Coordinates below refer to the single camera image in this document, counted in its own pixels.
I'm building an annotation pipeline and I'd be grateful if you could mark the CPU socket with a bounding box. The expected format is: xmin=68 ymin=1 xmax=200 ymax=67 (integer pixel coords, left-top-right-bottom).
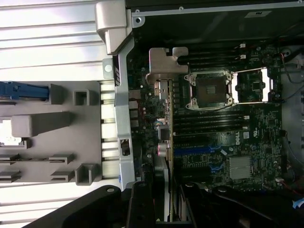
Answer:
xmin=184 ymin=71 xmax=235 ymax=111

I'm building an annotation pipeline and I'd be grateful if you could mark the open black PC case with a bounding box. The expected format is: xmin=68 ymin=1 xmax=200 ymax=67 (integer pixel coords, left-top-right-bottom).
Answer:
xmin=113 ymin=0 xmax=304 ymax=190

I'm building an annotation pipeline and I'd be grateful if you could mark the grey parts rack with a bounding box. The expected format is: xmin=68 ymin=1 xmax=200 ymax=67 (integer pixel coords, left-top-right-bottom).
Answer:
xmin=0 ymin=80 xmax=100 ymax=188

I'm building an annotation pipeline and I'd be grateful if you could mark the blue expansion slot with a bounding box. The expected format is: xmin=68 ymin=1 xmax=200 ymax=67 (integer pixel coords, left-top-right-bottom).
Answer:
xmin=173 ymin=148 xmax=222 ymax=157

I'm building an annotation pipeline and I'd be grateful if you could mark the silver CPU chip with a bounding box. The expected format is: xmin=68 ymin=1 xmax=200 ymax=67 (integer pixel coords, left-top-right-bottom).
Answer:
xmin=0 ymin=120 xmax=23 ymax=147

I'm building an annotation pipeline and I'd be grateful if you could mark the metal socket cover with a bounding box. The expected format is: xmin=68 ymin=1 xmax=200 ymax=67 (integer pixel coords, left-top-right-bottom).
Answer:
xmin=231 ymin=67 xmax=276 ymax=103

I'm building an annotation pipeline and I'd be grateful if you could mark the green motherboard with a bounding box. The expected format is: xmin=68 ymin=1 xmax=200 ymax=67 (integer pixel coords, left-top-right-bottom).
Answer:
xmin=128 ymin=45 xmax=288 ymax=190

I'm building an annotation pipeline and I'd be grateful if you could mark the grey plastic corner bracket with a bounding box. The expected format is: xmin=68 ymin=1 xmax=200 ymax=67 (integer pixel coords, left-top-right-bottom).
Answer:
xmin=95 ymin=2 xmax=133 ymax=56

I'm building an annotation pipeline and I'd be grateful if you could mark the silver chipset heatsink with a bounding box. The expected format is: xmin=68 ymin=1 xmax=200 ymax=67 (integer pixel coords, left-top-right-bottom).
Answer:
xmin=228 ymin=156 xmax=253 ymax=180

